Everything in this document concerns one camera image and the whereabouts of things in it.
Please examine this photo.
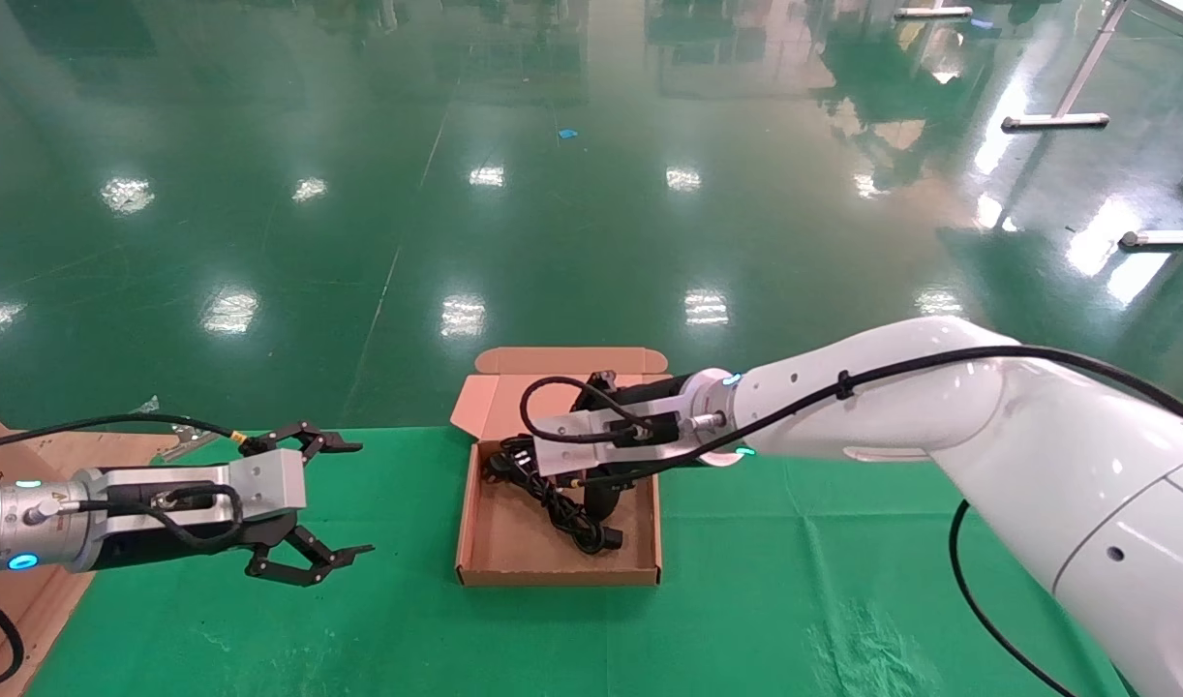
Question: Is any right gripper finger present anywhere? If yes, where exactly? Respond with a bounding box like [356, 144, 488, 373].
[572, 371, 619, 415]
[584, 476, 633, 529]

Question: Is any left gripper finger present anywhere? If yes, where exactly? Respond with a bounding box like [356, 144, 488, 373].
[245, 526, 376, 588]
[237, 421, 364, 459]

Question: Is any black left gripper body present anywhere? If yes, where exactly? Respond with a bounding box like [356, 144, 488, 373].
[93, 463, 307, 574]

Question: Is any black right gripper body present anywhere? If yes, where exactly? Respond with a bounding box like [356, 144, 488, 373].
[577, 376, 709, 482]

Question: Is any black USB cable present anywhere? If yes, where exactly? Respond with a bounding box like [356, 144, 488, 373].
[485, 436, 626, 556]

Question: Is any open brown cardboard box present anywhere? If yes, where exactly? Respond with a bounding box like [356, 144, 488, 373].
[449, 347, 670, 588]

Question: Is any silver metal binder clip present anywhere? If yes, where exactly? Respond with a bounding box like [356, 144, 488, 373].
[151, 424, 215, 462]

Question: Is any green table cloth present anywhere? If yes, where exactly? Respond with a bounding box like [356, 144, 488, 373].
[25, 426, 1135, 697]

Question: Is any white metal stand leg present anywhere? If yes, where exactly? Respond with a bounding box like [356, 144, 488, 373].
[1000, 0, 1130, 133]

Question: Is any white metal stand foot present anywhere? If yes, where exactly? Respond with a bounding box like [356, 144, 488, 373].
[1119, 208, 1183, 251]

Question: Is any black looped left gripper cable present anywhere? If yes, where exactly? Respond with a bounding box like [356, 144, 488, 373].
[76, 482, 246, 555]

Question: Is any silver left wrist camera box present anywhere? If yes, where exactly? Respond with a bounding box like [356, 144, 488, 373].
[228, 450, 308, 515]

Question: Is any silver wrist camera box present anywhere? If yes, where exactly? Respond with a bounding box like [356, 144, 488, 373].
[228, 450, 308, 515]
[533, 407, 682, 477]

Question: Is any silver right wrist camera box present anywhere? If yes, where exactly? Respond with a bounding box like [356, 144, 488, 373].
[533, 407, 682, 477]

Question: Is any black looped right camera cable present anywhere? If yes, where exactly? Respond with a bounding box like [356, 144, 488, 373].
[519, 376, 655, 446]

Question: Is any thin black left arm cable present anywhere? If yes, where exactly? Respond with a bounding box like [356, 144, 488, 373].
[0, 413, 249, 454]

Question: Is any long black right arm cable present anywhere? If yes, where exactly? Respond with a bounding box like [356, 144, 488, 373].
[572, 344, 1183, 485]

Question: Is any black hanging right arm cable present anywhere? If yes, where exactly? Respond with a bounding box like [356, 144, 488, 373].
[948, 499, 1077, 697]

